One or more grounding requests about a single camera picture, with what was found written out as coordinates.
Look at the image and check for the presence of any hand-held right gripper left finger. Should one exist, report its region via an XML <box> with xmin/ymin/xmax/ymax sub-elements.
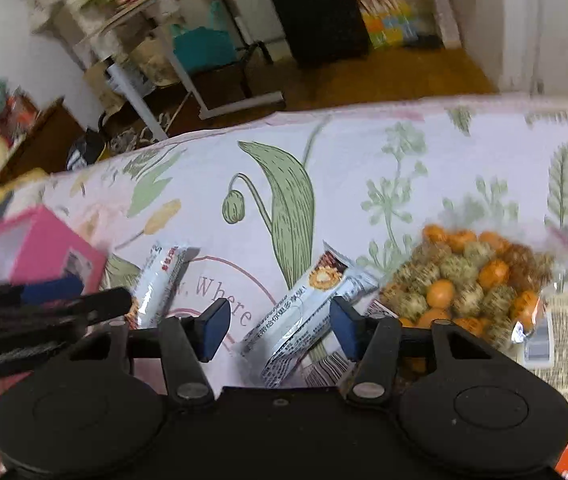
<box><xmin>64</xmin><ymin>298</ymin><xmax>232</xmax><ymax>408</ymax></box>

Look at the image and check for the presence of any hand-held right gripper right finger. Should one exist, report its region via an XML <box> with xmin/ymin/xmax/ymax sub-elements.
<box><xmin>329</xmin><ymin>296</ymin><xmax>505</xmax><ymax>406</ymax></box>

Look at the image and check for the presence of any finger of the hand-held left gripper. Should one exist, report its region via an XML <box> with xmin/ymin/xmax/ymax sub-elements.
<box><xmin>14</xmin><ymin>287</ymin><xmax>133</xmax><ymax>328</ymax></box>
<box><xmin>0</xmin><ymin>276</ymin><xmax>85</xmax><ymax>311</ymax></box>

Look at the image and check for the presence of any white snack bar packet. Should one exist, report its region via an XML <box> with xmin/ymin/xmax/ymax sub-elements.
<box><xmin>126</xmin><ymin>241</ymin><xmax>201</xmax><ymax>331</ymax></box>
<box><xmin>234</xmin><ymin>242</ymin><xmax>379</xmax><ymax>388</ymax></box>

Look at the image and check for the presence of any pink cardboard box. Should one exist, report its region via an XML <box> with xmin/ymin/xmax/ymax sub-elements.
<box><xmin>0</xmin><ymin>205</ymin><xmax>109</xmax><ymax>301</ymax></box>

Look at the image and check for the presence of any clear bag of coated peanuts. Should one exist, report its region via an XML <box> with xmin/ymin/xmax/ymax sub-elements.
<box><xmin>359</xmin><ymin>222</ymin><xmax>568</xmax><ymax>381</ymax></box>

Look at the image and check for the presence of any yellow pillow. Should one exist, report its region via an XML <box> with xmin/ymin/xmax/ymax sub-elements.
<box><xmin>0</xmin><ymin>167</ymin><xmax>49</xmax><ymax>226</ymax></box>

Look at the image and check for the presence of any black bag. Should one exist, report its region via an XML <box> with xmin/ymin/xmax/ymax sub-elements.
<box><xmin>66</xmin><ymin>130</ymin><xmax>109</xmax><ymax>171</ymax></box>

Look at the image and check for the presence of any wooden nightstand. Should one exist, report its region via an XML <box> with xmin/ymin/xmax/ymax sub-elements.
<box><xmin>8</xmin><ymin>100</ymin><xmax>89</xmax><ymax>176</ymax></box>

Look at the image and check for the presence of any floral bedsheet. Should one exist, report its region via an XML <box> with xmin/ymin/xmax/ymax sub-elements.
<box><xmin>0</xmin><ymin>91</ymin><xmax>568</xmax><ymax>480</ymax></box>

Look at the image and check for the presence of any brown paper bag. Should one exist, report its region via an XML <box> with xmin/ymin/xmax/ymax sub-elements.
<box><xmin>84</xmin><ymin>57</ymin><xmax>129</xmax><ymax>111</ymax></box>

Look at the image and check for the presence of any teal bag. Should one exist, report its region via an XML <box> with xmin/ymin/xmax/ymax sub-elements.
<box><xmin>171</xmin><ymin>2</ymin><xmax>239</xmax><ymax>73</ymax></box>

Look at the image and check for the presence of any wooden rolling table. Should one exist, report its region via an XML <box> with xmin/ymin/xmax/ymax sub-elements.
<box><xmin>28</xmin><ymin>0</ymin><xmax>287</xmax><ymax>141</ymax></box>

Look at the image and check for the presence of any colourful carton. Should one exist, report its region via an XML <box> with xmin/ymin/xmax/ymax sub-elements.
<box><xmin>356</xmin><ymin>0</ymin><xmax>422</xmax><ymax>51</ymax></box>

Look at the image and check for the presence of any black suitcase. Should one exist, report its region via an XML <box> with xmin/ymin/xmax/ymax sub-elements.
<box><xmin>265</xmin><ymin>0</ymin><xmax>371</xmax><ymax>67</ymax></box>

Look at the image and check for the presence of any white printed packet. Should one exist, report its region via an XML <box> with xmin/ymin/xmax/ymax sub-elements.
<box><xmin>424</xmin><ymin>0</ymin><xmax>462</xmax><ymax>50</ymax></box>

